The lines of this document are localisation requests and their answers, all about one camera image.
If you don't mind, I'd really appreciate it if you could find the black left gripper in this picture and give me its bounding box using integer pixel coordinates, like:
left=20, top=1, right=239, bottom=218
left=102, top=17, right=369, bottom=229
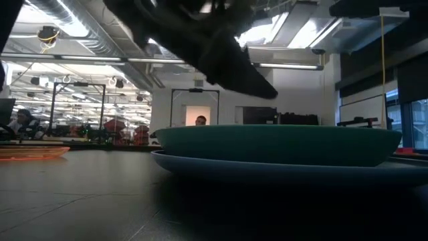
left=187, top=26, right=279, bottom=100

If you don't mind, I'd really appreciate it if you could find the dark green plastic plate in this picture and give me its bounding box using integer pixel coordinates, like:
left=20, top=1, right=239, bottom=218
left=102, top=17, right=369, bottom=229
left=155, top=125, right=403, bottom=167

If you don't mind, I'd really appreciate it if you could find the blue plastic plate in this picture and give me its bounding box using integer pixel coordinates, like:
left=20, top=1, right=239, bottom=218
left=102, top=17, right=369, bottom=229
left=150, top=149, right=428, bottom=187

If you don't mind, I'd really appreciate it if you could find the bright doorway panel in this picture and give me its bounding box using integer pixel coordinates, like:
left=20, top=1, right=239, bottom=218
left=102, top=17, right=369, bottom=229
left=185, top=105, right=212, bottom=127

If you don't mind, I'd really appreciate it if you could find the small red cabinet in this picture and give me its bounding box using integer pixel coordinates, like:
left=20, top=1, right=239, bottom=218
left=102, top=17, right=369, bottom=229
left=133, top=125, right=150, bottom=146

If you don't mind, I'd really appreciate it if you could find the large red cabinet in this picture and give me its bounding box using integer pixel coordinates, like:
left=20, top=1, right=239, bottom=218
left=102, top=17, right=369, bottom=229
left=103, top=118, right=127, bottom=145

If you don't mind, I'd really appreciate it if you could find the long ceiling light strip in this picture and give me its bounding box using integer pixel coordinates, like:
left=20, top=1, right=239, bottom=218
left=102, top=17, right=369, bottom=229
left=0, top=52, right=324, bottom=71

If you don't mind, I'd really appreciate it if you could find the seated person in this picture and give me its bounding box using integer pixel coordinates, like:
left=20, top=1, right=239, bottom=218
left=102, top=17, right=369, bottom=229
left=8, top=108, right=45, bottom=141

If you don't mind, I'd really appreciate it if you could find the orange translucent plastic plate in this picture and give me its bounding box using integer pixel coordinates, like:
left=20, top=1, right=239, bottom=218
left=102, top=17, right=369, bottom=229
left=0, top=146, right=70, bottom=162

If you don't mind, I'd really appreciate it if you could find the dark computer monitor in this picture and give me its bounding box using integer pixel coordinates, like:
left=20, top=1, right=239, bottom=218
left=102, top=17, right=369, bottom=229
left=0, top=98, right=16, bottom=127

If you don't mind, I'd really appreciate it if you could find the dark wall screen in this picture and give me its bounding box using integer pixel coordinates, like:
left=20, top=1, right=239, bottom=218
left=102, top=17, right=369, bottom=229
left=242, top=106, right=279, bottom=126

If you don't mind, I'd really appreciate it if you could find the narrow black camera frame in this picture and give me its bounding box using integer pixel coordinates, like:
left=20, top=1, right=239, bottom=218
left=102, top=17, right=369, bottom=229
left=170, top=88, right=221, bottom=127

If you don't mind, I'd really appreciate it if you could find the wide black camera frame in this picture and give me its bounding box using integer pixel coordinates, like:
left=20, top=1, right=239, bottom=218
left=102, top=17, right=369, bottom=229
left=49, top=82, right=107, bottom=141

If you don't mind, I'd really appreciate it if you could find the coiled ceiling cable reel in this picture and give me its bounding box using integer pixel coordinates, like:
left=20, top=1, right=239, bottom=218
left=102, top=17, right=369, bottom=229
left=36, top=25, right=61, bottom=54

